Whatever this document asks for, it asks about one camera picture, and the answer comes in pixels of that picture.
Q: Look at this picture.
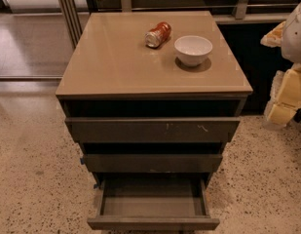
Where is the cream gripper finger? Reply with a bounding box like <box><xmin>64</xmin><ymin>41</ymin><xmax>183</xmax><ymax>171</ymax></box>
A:
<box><xmin>260</xmin><ymin>21</ymin><xmax>285</xmax><ymax>48</ymax></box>
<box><xmin>266</xmin><ymin>63</ymin><xmax>301</xmax><ymax>126</ymax></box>

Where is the orange soda can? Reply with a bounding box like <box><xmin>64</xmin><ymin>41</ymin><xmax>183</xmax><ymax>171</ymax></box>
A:
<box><xmin>145</xmin><ymin>21</ymin><xmax>171</xmax><ymax>48</ymax></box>

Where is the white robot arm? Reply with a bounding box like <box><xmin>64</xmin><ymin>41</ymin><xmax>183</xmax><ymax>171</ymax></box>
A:
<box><xmin>260</xmin><ymin>2</ymin><xmax>301</xmax><ymax>127</ymax></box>

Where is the white ceramic bowl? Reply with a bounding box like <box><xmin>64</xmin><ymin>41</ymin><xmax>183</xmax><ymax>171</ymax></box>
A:
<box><xmin>174</xmin><ymin>35</ymin><xmax>212</xmax><ymax>66</ymax></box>

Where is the grey drawer cabinet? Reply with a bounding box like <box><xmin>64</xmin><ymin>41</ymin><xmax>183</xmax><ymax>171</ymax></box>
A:
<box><xmin>55</xmin><ymin>10</ymin><xmax>254</xmax><ymax>187</ymax></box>

